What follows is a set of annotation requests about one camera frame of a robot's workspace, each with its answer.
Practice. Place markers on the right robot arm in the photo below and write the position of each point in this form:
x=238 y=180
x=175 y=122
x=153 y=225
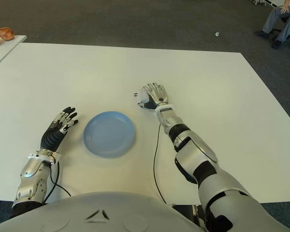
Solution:
x=198 y=154

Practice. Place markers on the grey robot torso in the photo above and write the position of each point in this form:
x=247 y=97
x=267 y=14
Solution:
x=111 y=212

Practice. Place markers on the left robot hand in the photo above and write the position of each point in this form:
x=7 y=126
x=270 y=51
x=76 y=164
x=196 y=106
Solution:
x=52 y=137

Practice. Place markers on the white side table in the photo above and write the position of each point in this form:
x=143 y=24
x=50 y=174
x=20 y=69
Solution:
x=4 y=50

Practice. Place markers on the white charger with prongs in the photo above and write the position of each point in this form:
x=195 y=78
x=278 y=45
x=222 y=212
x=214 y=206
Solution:
x=142 y=95

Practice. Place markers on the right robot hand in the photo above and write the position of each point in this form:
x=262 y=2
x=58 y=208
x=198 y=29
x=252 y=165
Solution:
x=158 y=95

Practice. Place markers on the reddish brown bread roll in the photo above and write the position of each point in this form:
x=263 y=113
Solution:
x=6 y=33

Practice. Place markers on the blue round plate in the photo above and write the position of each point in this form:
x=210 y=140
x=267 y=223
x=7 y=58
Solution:
x=110 y=134

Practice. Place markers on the seated person in jeans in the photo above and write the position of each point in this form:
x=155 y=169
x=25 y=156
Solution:
x=274 y=17

